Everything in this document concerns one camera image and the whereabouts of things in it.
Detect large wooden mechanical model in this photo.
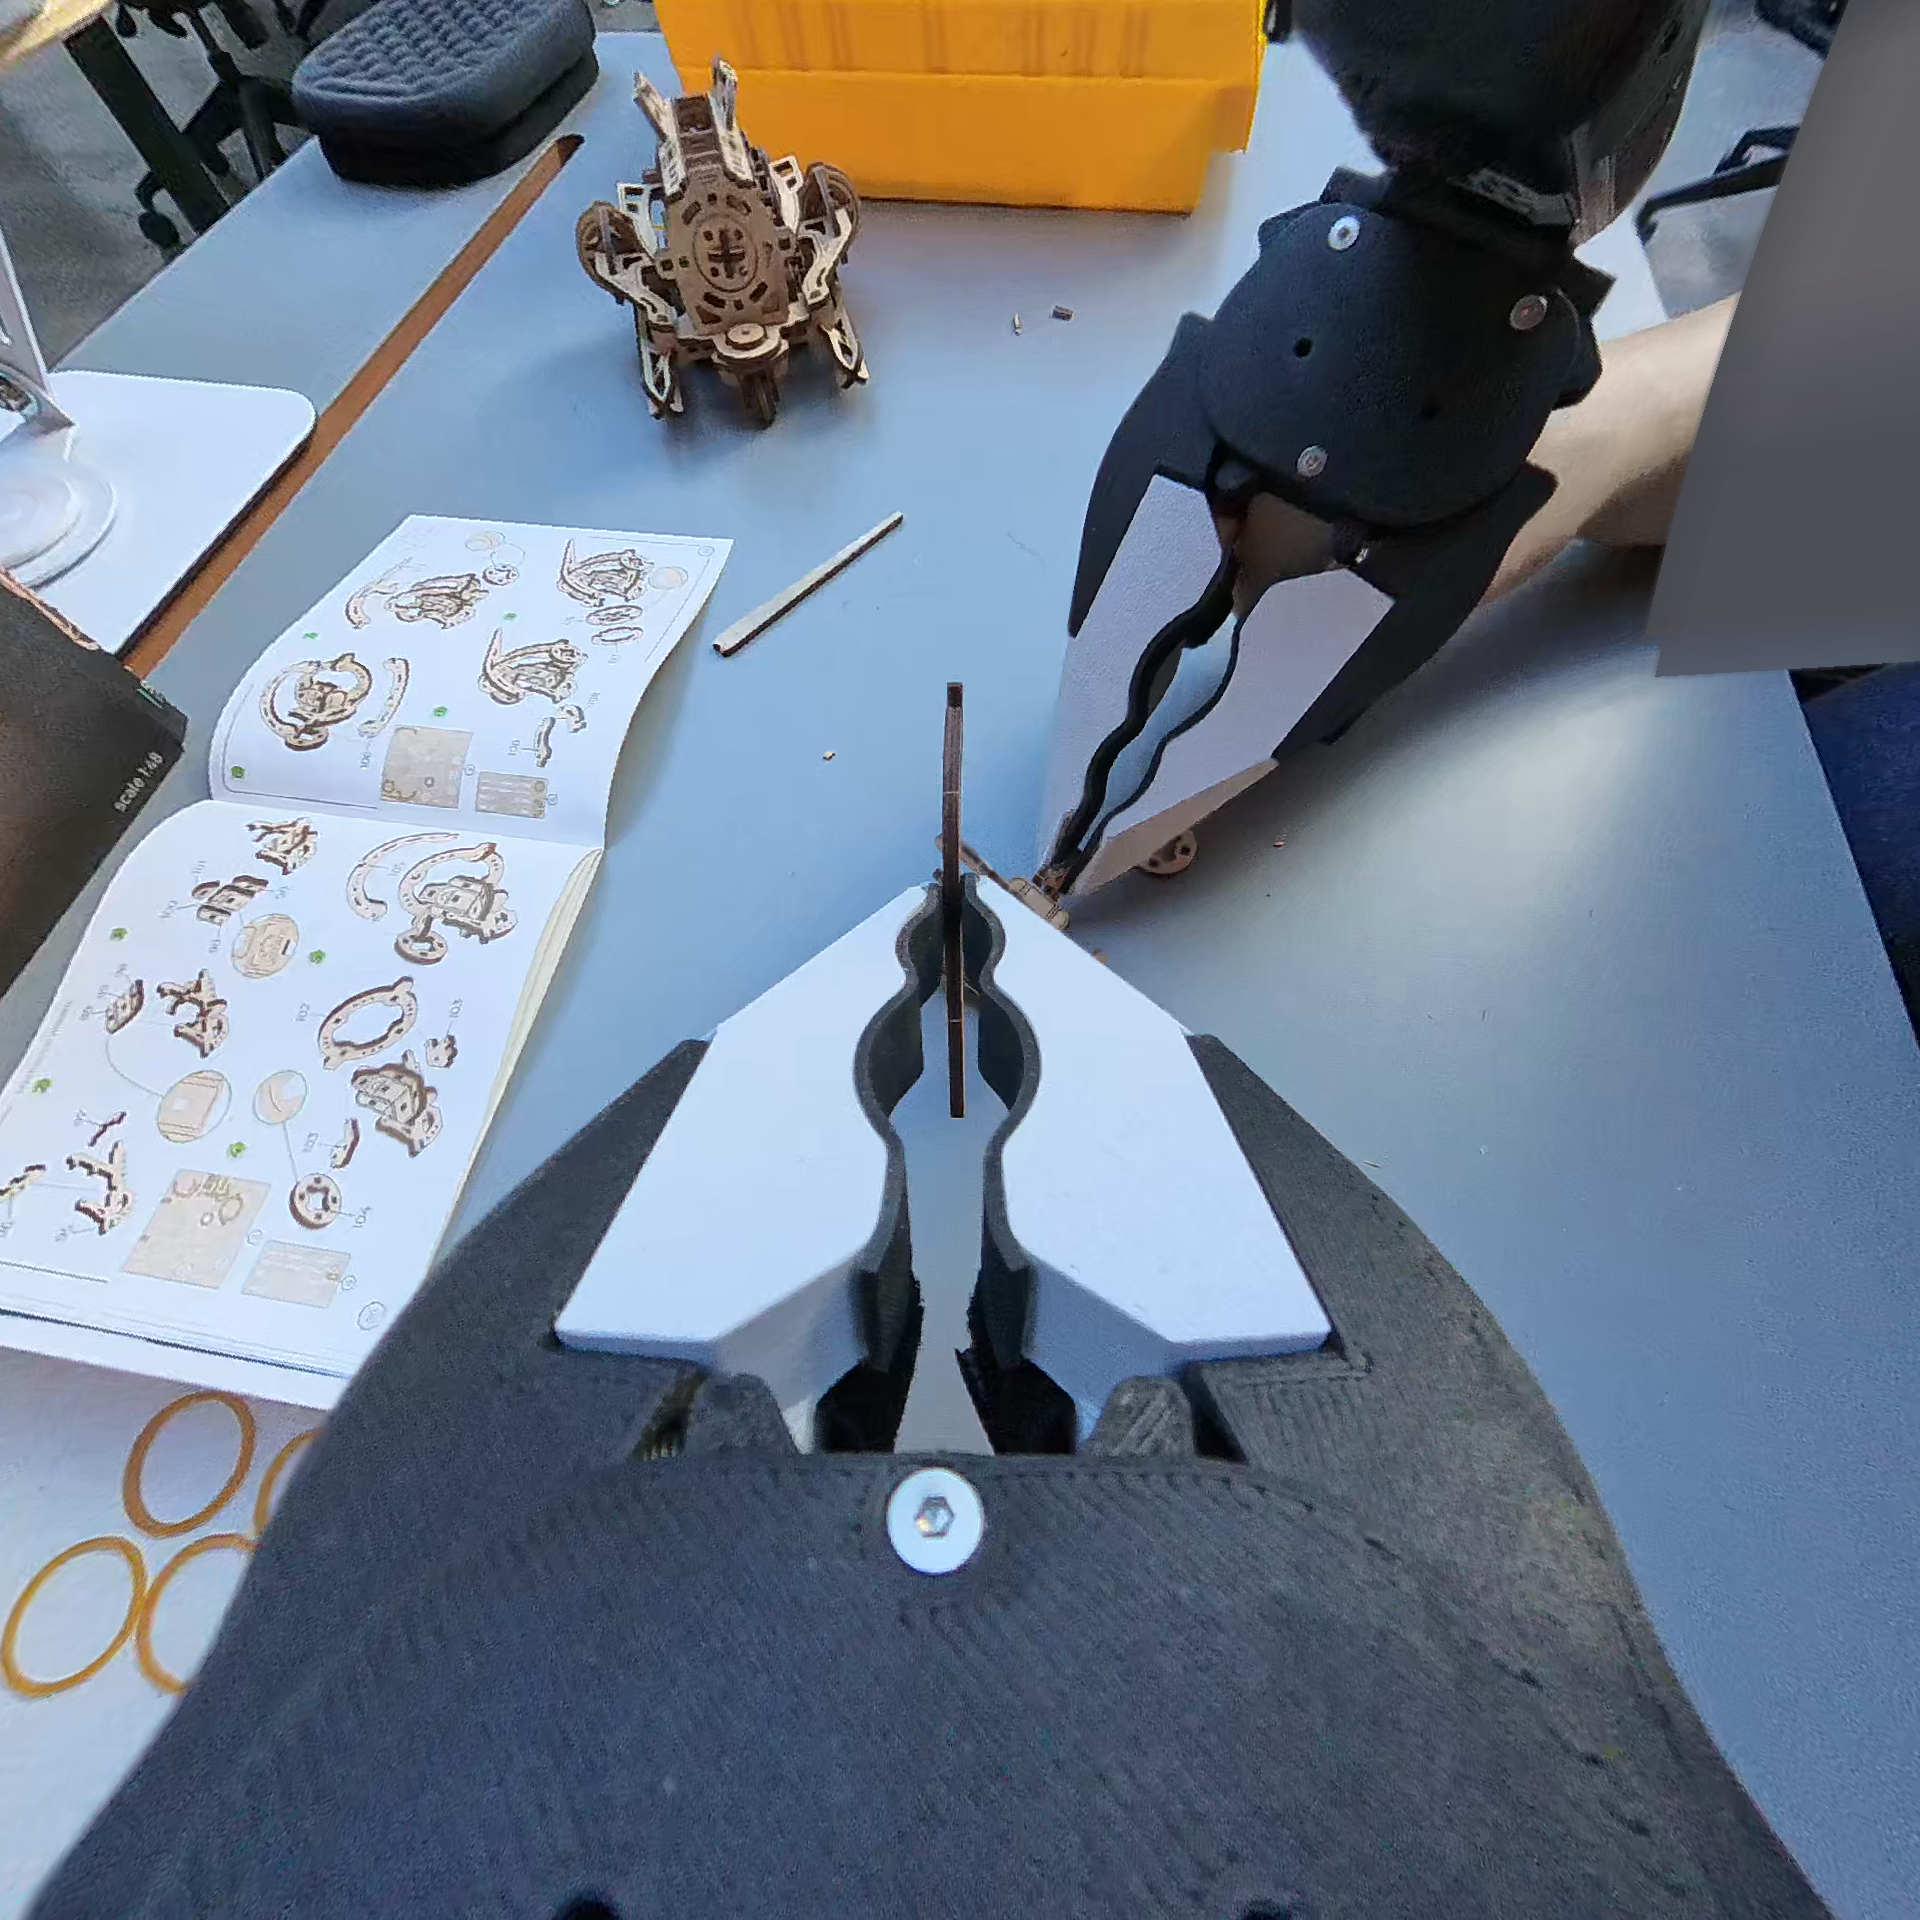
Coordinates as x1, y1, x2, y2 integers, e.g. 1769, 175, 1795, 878
573, 55, 875, 431

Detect white cardboard box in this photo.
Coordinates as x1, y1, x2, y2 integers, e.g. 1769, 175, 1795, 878
0, 1319, 362, 1920

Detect flat wooden stick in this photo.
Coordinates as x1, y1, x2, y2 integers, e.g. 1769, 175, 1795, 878
709, 509, 908, 661

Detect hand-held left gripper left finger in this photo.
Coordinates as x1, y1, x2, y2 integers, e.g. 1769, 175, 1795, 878
552, 881, 945, 1456

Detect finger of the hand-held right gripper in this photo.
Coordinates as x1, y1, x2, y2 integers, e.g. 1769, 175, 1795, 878
1035, 477, 1237, 889
1059, 567, 1398, 903

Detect open instruction booklet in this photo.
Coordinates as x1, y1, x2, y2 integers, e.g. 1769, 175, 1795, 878
0, 515, 738, 1412

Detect black office chair base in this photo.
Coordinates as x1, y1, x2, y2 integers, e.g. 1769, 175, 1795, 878
61, 0, 317, 249

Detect person's right hand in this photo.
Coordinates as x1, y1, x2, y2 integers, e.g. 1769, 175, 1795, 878
1223, 291, 1743, 616

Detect orange rubber band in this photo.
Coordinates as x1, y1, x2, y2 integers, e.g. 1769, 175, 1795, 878
251, 1424, 325, 1535
119, 1390, 260, 1537
0, 1537, 149, 1697
135, 1528, 260, 1697

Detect wooden horseshoe model part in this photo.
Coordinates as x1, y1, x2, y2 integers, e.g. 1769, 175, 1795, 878
937, 682, 968, 1124

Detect white monitor stand base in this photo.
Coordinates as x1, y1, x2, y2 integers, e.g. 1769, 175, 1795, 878
0, 225, 318, 590

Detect dark model kit box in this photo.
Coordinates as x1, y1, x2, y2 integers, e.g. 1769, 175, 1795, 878
0, 571, 193, 999

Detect person's blue trousers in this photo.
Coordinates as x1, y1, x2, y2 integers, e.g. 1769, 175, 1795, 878
1793, 666, 1920, 1051

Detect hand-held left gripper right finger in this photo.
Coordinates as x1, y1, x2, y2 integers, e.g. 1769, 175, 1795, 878
963, 878, 1337, 1456

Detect yellow plastic bin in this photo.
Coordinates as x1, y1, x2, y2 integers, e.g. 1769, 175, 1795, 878
652, 0, 1265, 214

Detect black textured cushion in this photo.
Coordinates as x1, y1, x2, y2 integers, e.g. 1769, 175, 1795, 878
288, 0, 601, 193

